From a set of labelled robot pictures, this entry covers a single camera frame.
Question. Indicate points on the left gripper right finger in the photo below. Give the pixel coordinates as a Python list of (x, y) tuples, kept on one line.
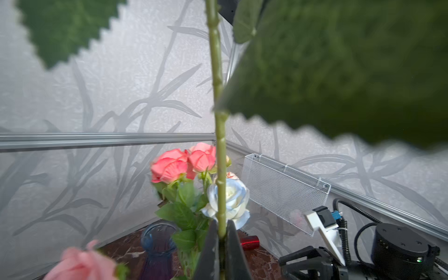
[(236, 266)]

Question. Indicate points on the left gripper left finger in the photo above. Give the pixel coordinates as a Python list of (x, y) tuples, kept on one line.
[(208, 267)]

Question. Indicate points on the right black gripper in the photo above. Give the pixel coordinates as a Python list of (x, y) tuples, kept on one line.
[(397, 253)]

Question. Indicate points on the purple glass vase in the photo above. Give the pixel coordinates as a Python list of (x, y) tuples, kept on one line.
[(157, 242)]

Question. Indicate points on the white blue artificial rose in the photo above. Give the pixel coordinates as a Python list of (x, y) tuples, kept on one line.
[(237, 198)]

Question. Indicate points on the red pink artificial rose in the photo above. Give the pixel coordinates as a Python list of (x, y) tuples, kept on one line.
[(201, 159)]

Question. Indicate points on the magenta artificial rose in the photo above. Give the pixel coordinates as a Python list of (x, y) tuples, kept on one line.
[(92, 92)]

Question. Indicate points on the dark red glass vase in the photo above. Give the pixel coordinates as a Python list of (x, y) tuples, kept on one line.
[(189, 260)]

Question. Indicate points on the light pink artificial rose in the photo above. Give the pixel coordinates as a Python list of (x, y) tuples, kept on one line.
[(87, 264)]

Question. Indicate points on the red handled pruning shears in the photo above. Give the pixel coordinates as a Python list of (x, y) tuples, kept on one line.
[(249, 243)]

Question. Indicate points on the white wire mesh basket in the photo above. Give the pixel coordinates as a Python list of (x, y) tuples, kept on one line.
[(284, 190)]

